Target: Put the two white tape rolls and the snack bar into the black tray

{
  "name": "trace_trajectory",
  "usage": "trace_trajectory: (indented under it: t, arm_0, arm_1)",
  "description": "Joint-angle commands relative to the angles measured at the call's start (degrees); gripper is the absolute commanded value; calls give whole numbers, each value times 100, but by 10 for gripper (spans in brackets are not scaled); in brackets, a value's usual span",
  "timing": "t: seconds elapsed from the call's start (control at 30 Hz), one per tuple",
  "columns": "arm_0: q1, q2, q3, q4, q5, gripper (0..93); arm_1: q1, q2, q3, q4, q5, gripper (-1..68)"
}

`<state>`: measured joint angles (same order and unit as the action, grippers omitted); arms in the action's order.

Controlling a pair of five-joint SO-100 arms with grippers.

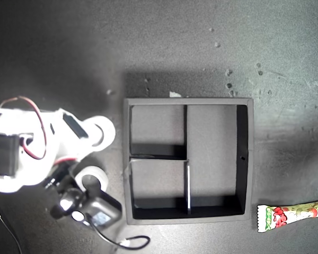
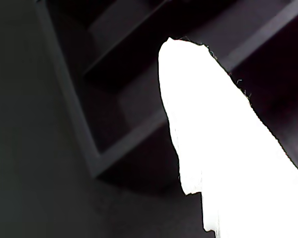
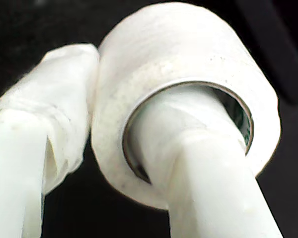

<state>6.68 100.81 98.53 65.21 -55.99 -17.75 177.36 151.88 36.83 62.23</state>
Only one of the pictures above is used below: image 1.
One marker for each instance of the white tape roll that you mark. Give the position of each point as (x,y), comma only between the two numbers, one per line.
(100,176)
(110,132)

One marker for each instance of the snack bar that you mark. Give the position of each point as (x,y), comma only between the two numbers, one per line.
(281,215)

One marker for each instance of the black tray with wells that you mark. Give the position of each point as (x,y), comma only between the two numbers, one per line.
(214,132)

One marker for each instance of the small white paper scrap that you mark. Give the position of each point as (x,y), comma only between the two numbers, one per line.
(175,94)

